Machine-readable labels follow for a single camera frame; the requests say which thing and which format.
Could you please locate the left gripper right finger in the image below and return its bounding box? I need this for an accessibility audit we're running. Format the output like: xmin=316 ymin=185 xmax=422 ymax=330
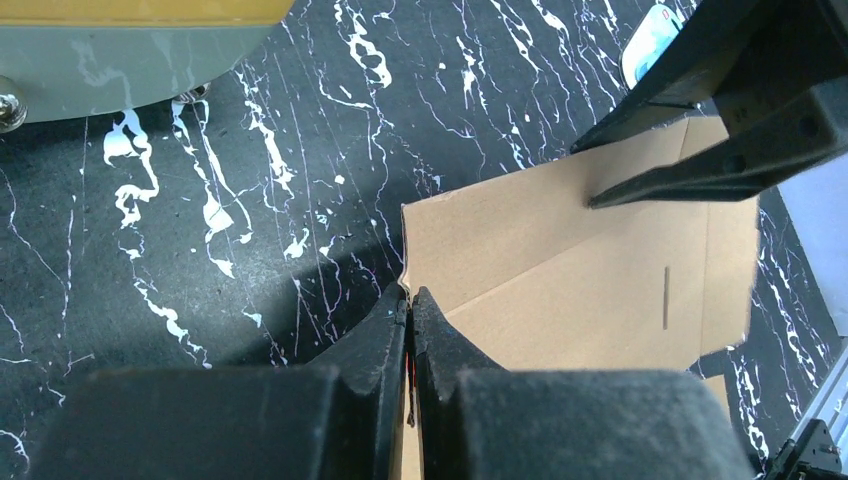
xmin=410 ymin=288 xmax=753 ymax=479

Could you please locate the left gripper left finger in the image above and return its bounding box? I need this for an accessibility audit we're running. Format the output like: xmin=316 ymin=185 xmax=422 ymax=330
xmin=29 ymin=285 xmax=407 ymax=479

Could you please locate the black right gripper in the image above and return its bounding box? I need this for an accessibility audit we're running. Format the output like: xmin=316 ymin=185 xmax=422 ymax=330
xmin=570 ymin=0 xmax=847 ymax=209

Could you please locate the brown cardboard box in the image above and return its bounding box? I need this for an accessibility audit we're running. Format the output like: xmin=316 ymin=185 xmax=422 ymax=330
xmin=400 ymin=117 xmax=759 ymax=479

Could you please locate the blue white packaged item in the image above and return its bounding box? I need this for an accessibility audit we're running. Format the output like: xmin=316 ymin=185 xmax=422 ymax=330
xmin=619 ymin=3 xmax=684 ymax=90

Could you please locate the round pastel drawer cabinet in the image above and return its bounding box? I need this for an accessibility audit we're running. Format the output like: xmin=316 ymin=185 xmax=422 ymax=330
xmin=1 ymin=0 xmax=293 ymax=132

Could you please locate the aluminium front rail frame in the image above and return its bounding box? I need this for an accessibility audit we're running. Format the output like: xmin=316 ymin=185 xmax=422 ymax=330
xmin=764 ymin=350 xmax=847 ymax=480

